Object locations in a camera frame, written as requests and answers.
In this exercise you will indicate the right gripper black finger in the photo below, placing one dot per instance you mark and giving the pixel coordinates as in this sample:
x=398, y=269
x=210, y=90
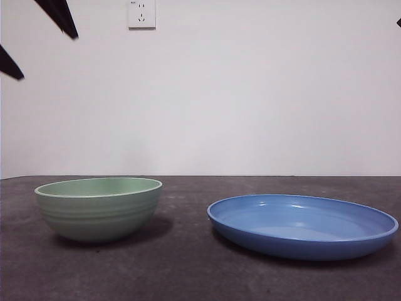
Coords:
x=399, y=23

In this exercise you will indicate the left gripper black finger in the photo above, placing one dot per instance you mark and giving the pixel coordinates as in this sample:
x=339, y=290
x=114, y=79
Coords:
x=61, y=17
x=8, y=64

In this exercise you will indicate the green ribbed bowl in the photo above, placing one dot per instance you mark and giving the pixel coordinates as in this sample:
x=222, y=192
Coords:
x=100, y=219

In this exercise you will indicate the blue round plate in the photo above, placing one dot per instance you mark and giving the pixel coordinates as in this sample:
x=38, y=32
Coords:
x=300, y=247

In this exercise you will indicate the white wall socket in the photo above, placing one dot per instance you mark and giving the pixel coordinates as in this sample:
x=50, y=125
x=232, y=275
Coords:
x=142, y=19

